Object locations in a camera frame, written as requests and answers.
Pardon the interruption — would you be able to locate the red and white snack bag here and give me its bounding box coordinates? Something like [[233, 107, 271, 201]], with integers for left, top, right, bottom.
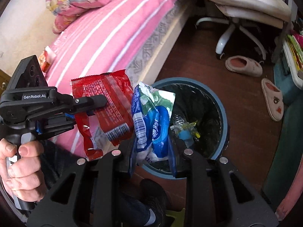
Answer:
[[38, 46, 56, 73]]

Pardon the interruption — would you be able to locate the red snack wrapper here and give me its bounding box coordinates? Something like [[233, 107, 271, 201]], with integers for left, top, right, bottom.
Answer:
[[71, 70, 134, 161]]

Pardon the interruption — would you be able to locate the pink slipper near chair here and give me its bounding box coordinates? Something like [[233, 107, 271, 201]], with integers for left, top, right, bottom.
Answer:
[[225, 56, 263, 77]]

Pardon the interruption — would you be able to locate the blue trash bin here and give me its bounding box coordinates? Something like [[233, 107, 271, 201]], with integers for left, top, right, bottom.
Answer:
[[142, 76, 230, 180]]

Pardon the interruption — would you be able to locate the blue white tissue wrapper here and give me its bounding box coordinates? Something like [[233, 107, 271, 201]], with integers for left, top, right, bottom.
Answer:
[[131, 82, 177, 176]]

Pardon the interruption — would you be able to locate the person's left hand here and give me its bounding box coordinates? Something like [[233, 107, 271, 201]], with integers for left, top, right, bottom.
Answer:
[[1, 139, 47, 202]]

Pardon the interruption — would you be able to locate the pink striped bed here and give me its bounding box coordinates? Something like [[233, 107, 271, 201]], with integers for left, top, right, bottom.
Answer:
[[42, 0, 193, 156]]

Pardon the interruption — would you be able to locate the white office chair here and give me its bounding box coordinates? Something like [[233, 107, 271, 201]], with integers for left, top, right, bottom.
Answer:
[[196, 0, 291, 63]]

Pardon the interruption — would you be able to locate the pink slipper with face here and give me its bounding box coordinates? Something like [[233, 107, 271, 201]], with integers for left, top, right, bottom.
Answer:
[[261, 79, 284, 122]]

